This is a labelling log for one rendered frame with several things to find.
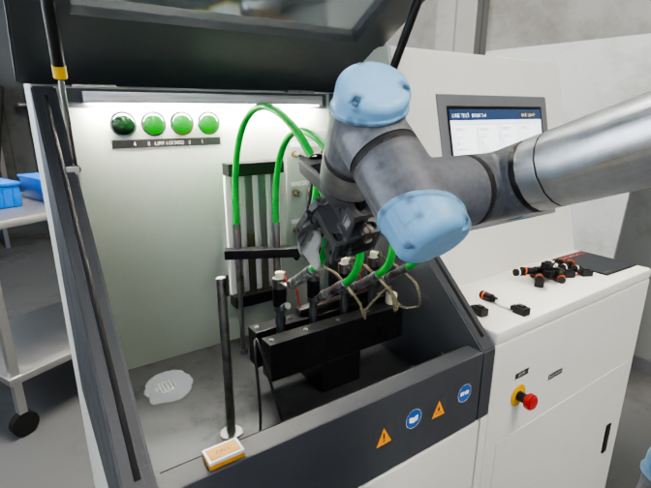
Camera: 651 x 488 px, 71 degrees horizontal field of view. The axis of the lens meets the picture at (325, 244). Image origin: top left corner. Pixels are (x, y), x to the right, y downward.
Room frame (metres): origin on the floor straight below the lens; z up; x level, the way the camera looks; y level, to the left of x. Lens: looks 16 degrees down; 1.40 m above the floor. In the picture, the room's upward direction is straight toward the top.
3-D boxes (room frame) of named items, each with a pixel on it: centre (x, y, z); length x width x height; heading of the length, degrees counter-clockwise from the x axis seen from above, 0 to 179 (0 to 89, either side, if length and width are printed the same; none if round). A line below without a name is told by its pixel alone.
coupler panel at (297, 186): (1.19, 0.04, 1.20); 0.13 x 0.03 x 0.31; 124
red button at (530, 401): (0.85, -0.44, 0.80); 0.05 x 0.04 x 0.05; 124
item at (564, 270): (1.13, -0.60, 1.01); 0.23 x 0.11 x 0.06; 124
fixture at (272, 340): (0.90, -0.01, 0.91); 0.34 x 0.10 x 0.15; 124
